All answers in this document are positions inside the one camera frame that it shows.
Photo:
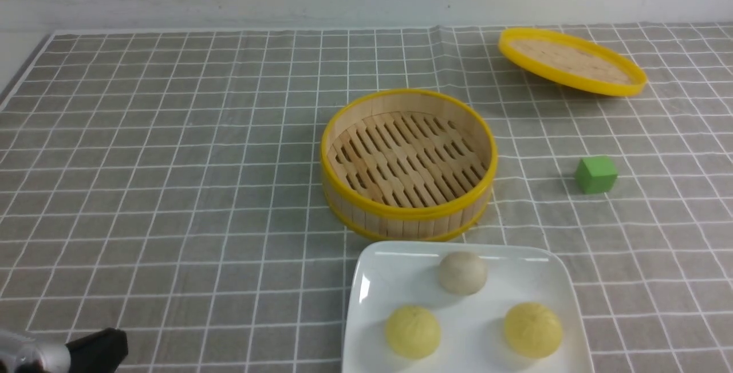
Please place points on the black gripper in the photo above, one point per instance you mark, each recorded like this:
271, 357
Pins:
102, 351

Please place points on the yellow steamed bun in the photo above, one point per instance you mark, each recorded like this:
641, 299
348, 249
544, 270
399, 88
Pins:
413, 332
532, 330

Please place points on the white steamed bun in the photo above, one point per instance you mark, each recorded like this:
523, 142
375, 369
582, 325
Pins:
462, 273

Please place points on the white square plate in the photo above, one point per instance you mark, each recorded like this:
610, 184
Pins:
391, 274

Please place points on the grey checkered tablecloth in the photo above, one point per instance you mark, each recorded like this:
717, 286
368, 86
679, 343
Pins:
169, 184

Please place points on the bamboo steamer basket yellow rim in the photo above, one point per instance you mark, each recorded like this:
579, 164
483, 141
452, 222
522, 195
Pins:
408, 164

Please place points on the green cube block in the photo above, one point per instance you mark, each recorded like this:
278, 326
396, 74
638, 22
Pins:
596, 174

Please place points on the yellow rimmed steamer lid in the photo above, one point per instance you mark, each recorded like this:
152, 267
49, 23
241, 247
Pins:
572, 62

